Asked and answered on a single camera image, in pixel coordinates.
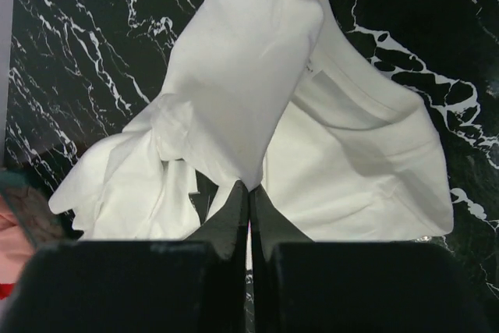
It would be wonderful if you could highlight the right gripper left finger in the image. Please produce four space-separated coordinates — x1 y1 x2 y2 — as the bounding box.
187 181 250 332

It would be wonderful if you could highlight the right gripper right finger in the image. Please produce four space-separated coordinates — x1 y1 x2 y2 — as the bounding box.
249 186 313 332

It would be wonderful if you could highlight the white t-shirt robot print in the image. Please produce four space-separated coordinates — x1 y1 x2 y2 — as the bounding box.
48 0 454 241

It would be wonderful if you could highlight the pink t-shirt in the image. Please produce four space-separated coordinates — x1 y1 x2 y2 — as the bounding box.
1 198 34 284

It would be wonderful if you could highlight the red t-shirt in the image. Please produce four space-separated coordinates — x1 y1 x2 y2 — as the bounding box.
0 283 16 300

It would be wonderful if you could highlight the black marble pattern mat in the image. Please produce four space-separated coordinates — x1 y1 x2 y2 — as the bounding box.
1 0 498 318

